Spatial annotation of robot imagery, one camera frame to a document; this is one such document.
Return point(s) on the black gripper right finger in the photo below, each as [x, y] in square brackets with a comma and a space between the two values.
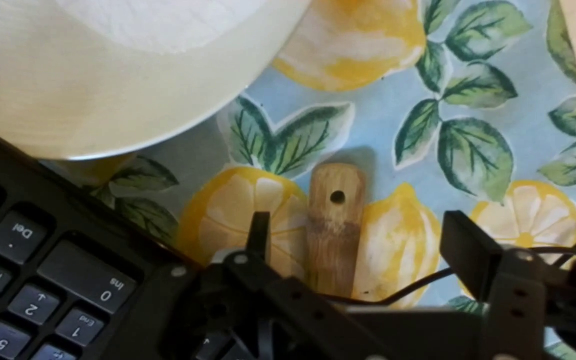
[468, 242]

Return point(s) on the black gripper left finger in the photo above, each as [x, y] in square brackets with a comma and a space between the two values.
[260, 233]

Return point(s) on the wooden spoon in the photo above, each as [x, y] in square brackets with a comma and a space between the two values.
[335, 226]

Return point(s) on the lemon print tablecloth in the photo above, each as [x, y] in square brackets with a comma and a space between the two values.
[380, 133]

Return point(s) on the black keyboard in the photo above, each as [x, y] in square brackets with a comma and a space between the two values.
[81, 272]

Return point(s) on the white round plate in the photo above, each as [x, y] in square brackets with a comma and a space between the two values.
[89, 80]

